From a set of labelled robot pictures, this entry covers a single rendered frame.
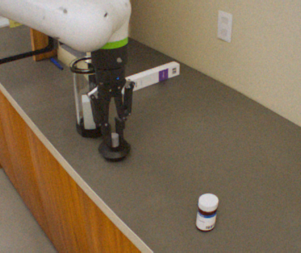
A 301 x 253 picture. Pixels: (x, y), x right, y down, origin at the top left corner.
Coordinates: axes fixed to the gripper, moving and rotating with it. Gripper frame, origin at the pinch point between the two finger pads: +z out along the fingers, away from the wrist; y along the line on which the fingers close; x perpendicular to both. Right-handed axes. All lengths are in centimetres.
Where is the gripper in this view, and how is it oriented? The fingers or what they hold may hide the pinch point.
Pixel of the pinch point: (113, 132)
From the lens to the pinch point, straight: 109.9
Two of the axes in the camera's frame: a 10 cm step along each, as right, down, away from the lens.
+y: -8.2, 3.1, -4.7
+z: 0.0, 8.4, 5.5
